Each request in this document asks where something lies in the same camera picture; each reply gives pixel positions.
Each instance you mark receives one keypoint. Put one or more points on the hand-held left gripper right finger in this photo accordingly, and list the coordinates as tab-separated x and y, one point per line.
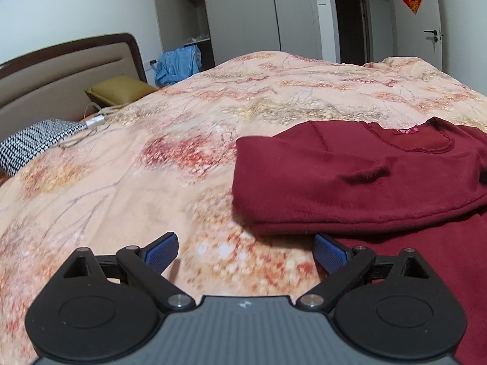
330	254

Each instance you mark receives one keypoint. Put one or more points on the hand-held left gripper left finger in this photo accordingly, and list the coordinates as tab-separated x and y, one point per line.
163	253

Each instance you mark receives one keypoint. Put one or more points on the dark red long-sleeve shirt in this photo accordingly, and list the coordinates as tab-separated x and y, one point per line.
342	182

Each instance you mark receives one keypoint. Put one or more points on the floral peach blanket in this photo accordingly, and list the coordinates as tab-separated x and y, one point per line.
152	159

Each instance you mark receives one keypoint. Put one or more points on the silver charger plug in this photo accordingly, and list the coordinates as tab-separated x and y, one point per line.
96	121

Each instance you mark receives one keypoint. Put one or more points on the black and white houndstooth pillow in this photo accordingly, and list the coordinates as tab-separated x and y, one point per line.
36	140

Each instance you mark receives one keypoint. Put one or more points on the olive green pillow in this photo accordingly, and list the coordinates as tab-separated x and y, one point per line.
118	89

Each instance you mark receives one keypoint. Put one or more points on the blue cloth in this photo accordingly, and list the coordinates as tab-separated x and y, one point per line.
177	64

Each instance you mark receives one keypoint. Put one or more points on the brown and beige headboard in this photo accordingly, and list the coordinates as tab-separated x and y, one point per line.
57	72

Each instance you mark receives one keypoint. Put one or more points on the white room door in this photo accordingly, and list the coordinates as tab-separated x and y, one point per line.
414	38

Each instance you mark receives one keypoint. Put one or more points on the grey wardrobe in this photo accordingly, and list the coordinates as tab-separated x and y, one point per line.
243	11

